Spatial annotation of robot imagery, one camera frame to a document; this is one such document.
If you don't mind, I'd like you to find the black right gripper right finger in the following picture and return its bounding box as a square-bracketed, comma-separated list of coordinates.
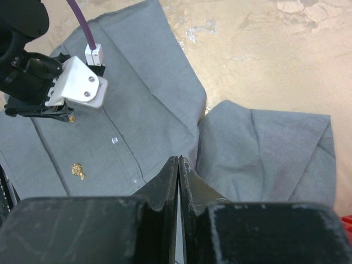
[178, 157, 351, 263]

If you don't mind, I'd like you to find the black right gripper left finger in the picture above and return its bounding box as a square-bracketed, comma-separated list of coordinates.
[1, 157, 179, 263]

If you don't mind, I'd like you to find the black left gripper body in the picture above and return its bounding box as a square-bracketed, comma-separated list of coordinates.
[0, 52, 107, 123]

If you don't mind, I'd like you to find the gold brooch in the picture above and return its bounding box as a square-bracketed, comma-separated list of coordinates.
[71, 163, 86, 180]

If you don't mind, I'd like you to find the grey button-up shirt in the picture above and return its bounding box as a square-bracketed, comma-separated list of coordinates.
[0, 0, 338, 259]

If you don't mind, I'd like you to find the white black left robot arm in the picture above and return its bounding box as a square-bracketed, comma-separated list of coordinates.
[1, 1, 108, 122]

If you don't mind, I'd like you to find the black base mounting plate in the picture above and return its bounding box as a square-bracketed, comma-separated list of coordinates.
[0, 167, 20, 225]

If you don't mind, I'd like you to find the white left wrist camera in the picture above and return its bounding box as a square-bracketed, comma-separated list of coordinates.
[45, 56, 108, 110]

